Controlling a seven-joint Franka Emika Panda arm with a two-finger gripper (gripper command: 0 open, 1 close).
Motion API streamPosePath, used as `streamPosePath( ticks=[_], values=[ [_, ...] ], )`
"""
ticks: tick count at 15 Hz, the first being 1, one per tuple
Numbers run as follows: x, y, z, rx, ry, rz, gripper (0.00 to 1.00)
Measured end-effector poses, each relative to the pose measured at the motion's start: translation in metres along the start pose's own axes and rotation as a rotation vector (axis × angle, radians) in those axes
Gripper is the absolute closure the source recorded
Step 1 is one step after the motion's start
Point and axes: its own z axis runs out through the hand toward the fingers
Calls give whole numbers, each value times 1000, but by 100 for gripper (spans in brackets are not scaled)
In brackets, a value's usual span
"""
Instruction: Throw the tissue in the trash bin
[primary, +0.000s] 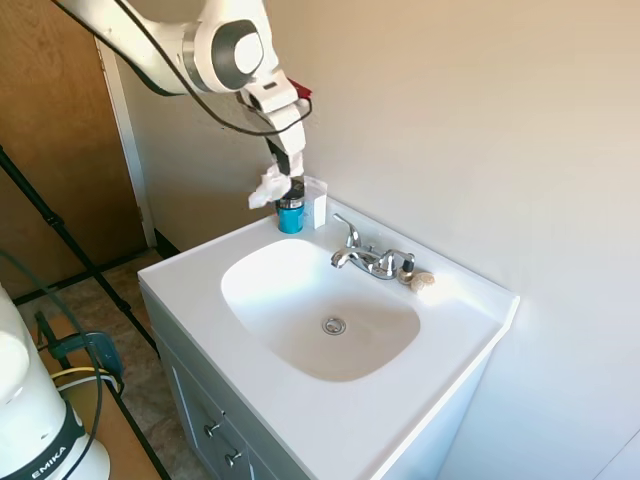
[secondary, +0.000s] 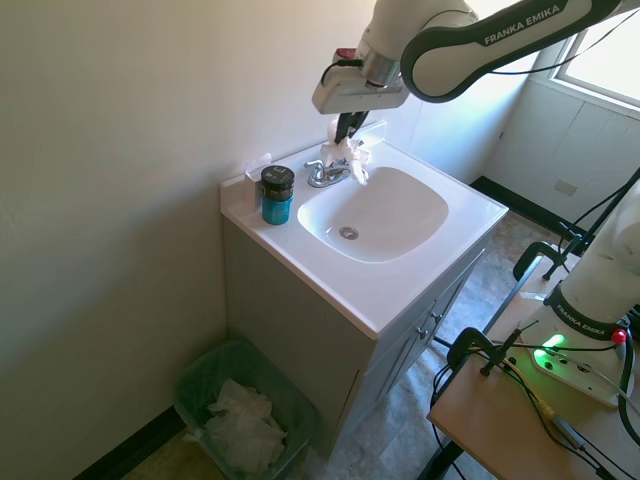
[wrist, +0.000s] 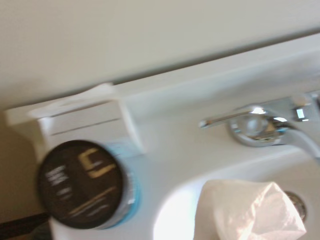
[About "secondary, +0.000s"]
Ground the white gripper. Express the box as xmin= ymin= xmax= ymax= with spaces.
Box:
xmin=311 ymin=65 xmax=407 ymax=145

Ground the white tissue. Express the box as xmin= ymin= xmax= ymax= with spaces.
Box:
xmin=319 ymin=133 xmax=375 ymax=188

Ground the green trash bin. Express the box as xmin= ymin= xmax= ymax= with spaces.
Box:
xmin=173 ymin=338 xmax=322 ymax=480

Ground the white crumpled paper in bin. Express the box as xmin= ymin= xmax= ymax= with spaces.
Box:
xmin=183 ymin=377 xmax=290 ymax=475

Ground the chrome sink faucet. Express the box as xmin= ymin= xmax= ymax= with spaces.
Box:
xmin=303 ymin=156 xmax=353 ymax=189

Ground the teal jar with black lid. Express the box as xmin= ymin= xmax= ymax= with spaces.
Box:
xmin=259 ymin=164 xmax=295 ymax=226

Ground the white sink vanity top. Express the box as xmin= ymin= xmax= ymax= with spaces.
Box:
xmin=220 ymin=118 xmax=511 ymax=342

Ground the black baseboard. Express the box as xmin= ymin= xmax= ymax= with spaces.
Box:
xmin=69 ymin=403 xmax=190 ymax=480
xmin=468 ymin=174 xmax=589 ymax=237

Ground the grey vanity cabinet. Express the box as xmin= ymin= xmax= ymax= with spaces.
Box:
xmin=221 ymin=213 xmax=487 ymax=462

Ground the black metal c-clamp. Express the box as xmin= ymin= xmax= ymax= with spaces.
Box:
xmin=512 ymin=233 xmax=585 ymax=282
xmin=445 ymin=323 xmax=525 ymax=377

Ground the white framed window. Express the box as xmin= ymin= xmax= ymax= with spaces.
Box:
xmin=548 ymin=0 xmax=640 ymax=110

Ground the light wooden robot table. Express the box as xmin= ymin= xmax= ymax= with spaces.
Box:
xmin=426 ymin=277 xmax=640 ymax=480

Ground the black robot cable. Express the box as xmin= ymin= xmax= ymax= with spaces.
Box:
xmin=320 ymin=0 xmax=640 ymax=87

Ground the yellow cable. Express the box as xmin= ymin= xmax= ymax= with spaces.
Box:
xmin=503 ymin=355 xmax=557 ymax=424

